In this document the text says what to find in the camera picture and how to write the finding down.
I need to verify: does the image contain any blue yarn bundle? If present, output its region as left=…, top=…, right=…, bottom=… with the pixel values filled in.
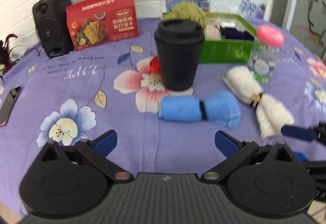
left=159, top=91, right=241, bottom=128

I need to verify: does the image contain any white fluffy towel roll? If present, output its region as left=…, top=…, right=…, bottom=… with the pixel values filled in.
left=223, top=66, right=294, bottom=138

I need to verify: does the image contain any dark purple scrunchie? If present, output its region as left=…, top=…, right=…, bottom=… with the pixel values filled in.
left=220, top=27, right=254, bottom=42

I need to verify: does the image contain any olive mesh bath pouf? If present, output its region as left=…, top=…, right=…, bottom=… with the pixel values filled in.
left=162, top=1, right=206, bottom=30

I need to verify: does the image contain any pink knitted cloth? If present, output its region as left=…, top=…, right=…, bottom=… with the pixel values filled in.
left=204, top=17, right=221, bottom=41

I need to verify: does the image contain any purple floral tablecloth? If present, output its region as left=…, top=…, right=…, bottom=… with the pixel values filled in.
left=1, top=19, right=325, bottom=217

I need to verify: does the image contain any black smartphone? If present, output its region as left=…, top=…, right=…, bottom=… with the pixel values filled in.
left=0, top=86, right=22, bottom=126

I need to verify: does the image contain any green cardboard box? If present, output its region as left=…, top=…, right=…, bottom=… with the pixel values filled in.
left=199, top=12, right=256, bottom=64

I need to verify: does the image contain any glass jar pink lid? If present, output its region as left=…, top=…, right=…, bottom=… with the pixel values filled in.
left=248, top=25, right=285, bottom=83

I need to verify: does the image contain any black lidded travel cup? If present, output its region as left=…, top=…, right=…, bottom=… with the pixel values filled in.
left=154, top=19, right=205, bottom=92

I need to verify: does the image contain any dark red feather decoration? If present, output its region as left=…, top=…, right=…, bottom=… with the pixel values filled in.
left=0, top=34, right=18, bottom=79

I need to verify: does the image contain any red cracker box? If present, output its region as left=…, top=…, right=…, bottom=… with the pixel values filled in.
left=66, top=0, right=139, bottom=51

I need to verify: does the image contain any black portable speaker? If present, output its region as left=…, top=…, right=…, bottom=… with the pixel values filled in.
left=32, top=0, right=74, bottom=58

